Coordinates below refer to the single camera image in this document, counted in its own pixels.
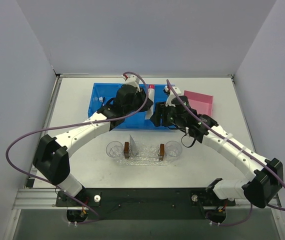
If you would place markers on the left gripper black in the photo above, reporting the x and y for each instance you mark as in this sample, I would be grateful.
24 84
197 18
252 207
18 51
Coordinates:
145 102

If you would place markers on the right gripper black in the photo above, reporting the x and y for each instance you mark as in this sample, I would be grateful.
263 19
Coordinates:
161 114

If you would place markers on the red-capped toothpaste tube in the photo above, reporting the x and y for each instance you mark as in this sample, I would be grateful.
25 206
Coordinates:
151 101

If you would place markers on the clear plastic cup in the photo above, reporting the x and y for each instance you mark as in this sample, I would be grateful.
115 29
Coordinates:
115 150
173 149

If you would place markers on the clear holder with brown ends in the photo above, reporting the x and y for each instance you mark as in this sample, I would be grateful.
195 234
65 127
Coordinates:
146 153

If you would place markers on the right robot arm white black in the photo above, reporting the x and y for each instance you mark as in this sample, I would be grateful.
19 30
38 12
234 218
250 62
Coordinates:
261 175

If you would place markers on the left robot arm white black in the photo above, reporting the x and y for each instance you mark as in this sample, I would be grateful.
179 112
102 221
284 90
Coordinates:
53 153

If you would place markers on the clear textured oval tray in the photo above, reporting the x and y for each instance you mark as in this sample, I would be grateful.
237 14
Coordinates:
165 162

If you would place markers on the pink plastic box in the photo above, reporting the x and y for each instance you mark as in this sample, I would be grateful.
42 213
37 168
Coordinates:
202 103

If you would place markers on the blue three-compartment bin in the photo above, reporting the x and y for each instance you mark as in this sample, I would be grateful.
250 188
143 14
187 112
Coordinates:
135 122

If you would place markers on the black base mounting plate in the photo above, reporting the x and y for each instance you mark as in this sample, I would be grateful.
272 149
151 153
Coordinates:
144 204

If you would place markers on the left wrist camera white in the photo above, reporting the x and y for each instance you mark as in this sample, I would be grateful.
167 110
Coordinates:
132 80

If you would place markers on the aluminium rail frame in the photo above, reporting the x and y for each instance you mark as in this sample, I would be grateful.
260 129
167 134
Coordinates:
35 199

